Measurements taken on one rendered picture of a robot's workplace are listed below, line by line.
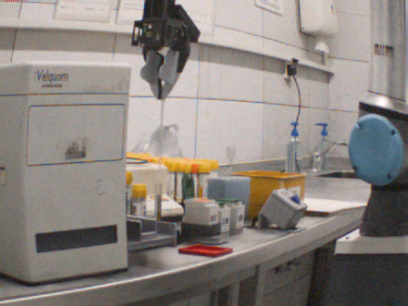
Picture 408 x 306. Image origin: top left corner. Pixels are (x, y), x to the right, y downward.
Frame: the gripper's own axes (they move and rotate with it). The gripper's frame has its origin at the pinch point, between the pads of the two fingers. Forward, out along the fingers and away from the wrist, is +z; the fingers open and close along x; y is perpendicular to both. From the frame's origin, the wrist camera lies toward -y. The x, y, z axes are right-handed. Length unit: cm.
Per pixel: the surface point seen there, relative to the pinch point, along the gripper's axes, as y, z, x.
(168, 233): 16.6, 21.8, 10.9
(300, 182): -48, 18, 9
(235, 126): -141, 9, -49
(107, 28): -49, -19, -46
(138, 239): 26.5, 21.9, 11.1
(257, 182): -38.6, 17.6, 2.2
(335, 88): -246, -10, -44
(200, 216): -2.8, 21.0, 6.9
